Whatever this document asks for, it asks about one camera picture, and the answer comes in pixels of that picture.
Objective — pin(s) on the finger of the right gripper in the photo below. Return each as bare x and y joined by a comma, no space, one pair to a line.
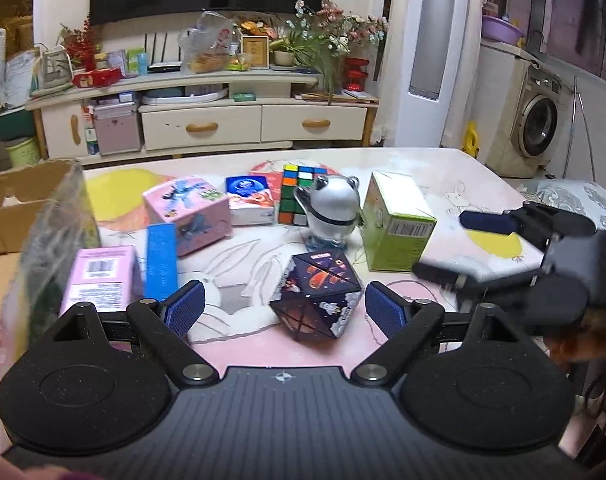
503,224
446,278

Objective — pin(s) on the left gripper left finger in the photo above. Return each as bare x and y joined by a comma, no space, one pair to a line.
98,381

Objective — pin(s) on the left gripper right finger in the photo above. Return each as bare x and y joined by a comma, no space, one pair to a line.
472,380

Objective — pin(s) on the green carton box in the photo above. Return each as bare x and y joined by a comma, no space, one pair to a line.
398,222

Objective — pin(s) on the pink barcode box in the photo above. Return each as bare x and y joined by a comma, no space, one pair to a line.
108,277

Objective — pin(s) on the green clear plastic package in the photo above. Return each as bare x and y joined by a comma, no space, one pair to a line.
32,302

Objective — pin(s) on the blue long box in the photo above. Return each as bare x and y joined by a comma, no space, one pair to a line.
161,262

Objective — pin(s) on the dark space pattern cube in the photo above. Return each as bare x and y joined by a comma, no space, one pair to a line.
316,295

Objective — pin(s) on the pink blue picture box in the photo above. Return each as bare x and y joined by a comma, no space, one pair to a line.
198,212

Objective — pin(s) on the yellow detergent bottle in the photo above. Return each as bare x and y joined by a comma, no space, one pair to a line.
471,140

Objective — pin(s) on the washing machine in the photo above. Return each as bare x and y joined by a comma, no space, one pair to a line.
531,126

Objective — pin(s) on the silver panda figure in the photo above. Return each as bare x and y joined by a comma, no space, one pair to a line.
332,208

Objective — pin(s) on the purple basin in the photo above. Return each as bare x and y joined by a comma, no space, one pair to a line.
499,30

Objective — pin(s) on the red candle holder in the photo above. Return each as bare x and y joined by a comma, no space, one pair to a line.
355,74

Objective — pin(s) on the cardboard box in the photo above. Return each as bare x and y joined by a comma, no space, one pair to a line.
24,191

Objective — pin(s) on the blue white tissue pack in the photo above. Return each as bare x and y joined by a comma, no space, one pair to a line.
250,201

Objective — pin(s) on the white standing air conditioner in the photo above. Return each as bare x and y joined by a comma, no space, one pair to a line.
427,72

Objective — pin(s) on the green trash bin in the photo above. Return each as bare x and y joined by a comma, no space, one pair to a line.
23,151

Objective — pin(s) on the pink storage box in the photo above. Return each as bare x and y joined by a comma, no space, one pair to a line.
117,128

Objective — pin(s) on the potted flower plant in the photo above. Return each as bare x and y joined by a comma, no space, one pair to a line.
322,39

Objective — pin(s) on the cream TV stand cabinet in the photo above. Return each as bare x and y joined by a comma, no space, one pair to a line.
210,113

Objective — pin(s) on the framed picture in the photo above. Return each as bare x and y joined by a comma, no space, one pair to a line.
257,49

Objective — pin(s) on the red tin box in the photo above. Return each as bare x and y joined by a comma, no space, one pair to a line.
98,78

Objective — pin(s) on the plastic snack bag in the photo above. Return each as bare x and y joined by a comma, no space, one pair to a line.
206,46

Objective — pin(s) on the red berry decoration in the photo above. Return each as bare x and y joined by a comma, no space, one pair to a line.
82,45

